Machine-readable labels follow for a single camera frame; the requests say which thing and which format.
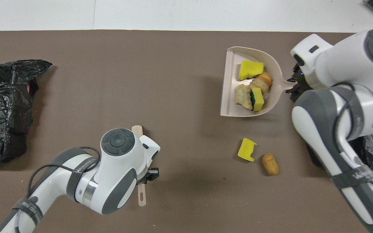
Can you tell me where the notched yellow sponge piece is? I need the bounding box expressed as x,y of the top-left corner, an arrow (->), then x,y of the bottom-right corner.
237,138 -> 257,162

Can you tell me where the brown table mat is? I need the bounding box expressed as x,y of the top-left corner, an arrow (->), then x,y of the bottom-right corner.
0,30 -> 373,233

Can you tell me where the beige plastic dustpan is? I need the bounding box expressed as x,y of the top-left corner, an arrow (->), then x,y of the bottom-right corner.
220,46 -> 299,117

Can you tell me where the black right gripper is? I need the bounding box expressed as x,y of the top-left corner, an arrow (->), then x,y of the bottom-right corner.
286,64 -> 308,103

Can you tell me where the small yellow green sponge piece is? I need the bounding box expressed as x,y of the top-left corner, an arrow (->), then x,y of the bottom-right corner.
250,87 -> 265,112

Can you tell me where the pale crusty bread chunk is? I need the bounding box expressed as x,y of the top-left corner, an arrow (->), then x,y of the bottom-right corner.
234,84 -> 254,110

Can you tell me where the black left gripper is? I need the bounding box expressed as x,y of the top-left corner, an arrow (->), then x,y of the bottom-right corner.
137,167 -> 160,186

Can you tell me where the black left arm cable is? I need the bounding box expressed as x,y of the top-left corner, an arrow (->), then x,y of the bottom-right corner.
27,146 -> 101,198

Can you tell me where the beige hand brush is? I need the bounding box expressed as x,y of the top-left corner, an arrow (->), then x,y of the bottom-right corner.
131,125 -> 147,207

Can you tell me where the large yellow sponge piece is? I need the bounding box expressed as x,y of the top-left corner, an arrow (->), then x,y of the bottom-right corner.
238,60 -> 264,81

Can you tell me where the long ridged croissant piece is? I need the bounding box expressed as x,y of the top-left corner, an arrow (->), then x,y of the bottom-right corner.
250,72 -> 273,95

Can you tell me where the brown oval bread roll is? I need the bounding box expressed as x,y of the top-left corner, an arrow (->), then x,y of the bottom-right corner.
261,153 -> 279,176

